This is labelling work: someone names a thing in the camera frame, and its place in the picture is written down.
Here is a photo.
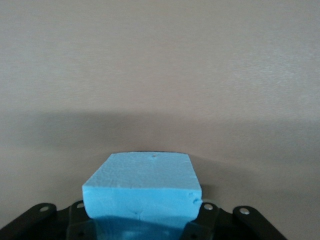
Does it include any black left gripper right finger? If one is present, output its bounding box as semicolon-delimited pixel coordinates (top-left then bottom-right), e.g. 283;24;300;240
179;201;288;240

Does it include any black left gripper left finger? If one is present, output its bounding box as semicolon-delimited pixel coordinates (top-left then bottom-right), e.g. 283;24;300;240
0;199;105;240

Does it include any blue foam block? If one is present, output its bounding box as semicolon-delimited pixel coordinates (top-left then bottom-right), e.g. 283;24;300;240
81;150;203;240

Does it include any brown table cloth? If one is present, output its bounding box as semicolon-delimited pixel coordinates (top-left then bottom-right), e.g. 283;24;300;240
0;0;320;240

